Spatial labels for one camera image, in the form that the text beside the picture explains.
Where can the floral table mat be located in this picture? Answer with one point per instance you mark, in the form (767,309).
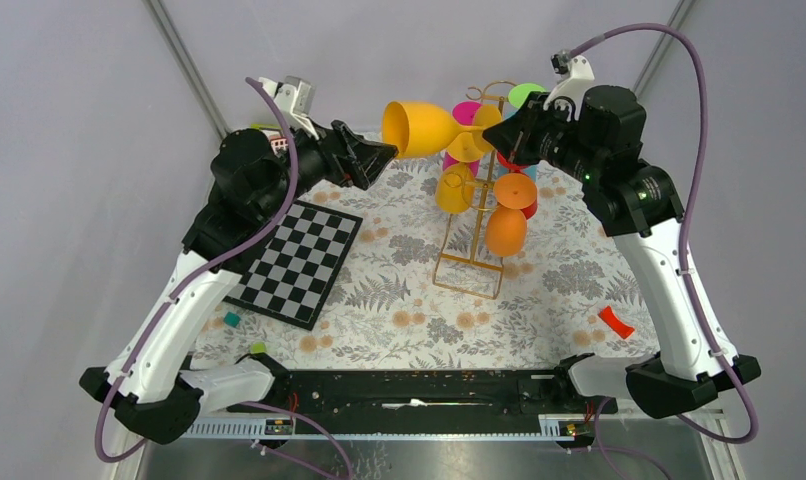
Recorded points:
(384,312)

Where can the small teal block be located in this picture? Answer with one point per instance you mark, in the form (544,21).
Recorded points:
(232,319)

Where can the red curved piece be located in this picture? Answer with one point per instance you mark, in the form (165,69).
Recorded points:
(613,321)

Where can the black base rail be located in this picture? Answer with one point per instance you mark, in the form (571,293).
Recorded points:
(415,404)

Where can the green plastic wine glass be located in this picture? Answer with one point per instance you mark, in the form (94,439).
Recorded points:
(518,94)

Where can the yellow plastic wine glass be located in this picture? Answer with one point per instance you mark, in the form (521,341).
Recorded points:
(419,129)

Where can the magenta plastic wine glass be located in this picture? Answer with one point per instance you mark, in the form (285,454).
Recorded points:
(464,113)

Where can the small colourful toy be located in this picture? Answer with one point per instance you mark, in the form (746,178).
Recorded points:
(264,127)

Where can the black white checkerboard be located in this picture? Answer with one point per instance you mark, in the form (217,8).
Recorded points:
(295,272)

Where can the amber plastic wine glass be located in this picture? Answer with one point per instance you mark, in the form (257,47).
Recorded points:
(456,185)

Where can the gold wire glass rack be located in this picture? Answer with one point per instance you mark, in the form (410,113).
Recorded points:
(464,264)

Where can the blue plastic wine glass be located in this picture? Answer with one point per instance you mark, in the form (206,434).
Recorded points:
(529,171)

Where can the red plastic wine glass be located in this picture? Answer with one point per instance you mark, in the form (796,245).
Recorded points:
(519,166)

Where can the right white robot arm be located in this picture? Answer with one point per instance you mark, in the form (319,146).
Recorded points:
(598,142)

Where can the orange plastic wine glass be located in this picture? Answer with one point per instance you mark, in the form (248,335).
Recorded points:
(516,200)

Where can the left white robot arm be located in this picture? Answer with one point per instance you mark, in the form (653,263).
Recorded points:
(146,388)

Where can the red toy block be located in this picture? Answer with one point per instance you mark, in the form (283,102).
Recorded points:
(279,144)

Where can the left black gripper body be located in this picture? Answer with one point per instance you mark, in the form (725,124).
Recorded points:
(345,169)

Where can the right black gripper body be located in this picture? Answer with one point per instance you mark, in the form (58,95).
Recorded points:
(542,132)

